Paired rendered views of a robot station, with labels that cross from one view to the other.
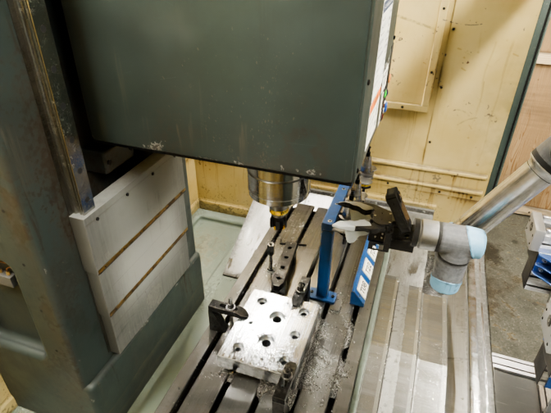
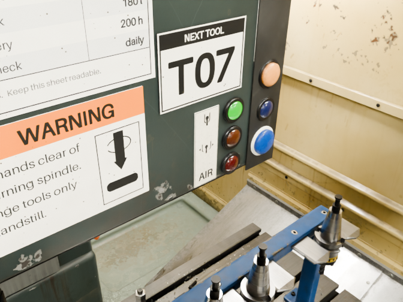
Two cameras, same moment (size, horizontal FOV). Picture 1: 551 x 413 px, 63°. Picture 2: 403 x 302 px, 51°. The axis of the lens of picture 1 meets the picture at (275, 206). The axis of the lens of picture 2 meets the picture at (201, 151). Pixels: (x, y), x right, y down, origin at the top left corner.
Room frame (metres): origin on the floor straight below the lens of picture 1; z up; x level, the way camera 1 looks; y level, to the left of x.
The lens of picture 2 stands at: (0.81, -0.45, 1.84)
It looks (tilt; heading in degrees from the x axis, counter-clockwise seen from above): 32 degrees down; 31
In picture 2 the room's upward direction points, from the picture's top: 1 degrees clockwise
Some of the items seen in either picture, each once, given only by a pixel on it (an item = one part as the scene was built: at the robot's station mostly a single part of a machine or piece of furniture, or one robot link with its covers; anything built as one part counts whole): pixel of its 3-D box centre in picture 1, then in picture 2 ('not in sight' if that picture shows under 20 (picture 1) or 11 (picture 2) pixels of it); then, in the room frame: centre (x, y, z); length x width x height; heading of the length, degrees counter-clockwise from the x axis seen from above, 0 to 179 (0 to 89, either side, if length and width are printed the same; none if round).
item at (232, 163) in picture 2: not in sight; (231, 163); (1.15, -0.29, 1.59); 0.02 x 0.01 x 0.02; 161
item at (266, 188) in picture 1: (279, 170); not in sight; (0.99, -0.01, 1.51); 0.16 x 0.16 x 0.12
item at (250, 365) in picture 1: (271, 333); not in sight; (0.95, 0.01, 0.96); 0.29 x 0.23 x 0.05; 161
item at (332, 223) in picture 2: (366, 163); (332, 222); (1.53, -0.35, 1.26); 0.04 x 0.04 x 0.07
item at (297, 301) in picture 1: (300, 297); not in sight; (1.10, -0.09, 0.97); 0.13 x 0.03 x 0.15; 161
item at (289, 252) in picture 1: (284, 269); not in sight; (1.29, -0.04, 0.93); 0.26 x 0.05 x 0.06; 166
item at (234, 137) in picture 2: not in sight; (232, 138); (1.15, -0.29, 1.62); 0.02 x 0.01 x 0.02; 161
